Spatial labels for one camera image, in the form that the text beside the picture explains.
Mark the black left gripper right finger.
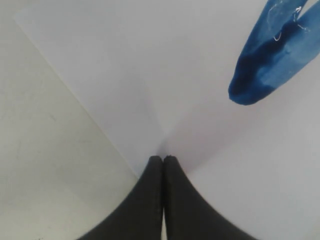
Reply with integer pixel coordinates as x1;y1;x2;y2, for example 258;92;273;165
163;155;254;240

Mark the white paper sheet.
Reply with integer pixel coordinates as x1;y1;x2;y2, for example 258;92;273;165
15;0;320;240

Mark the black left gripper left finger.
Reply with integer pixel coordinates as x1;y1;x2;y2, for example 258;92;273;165
80;156;164;240

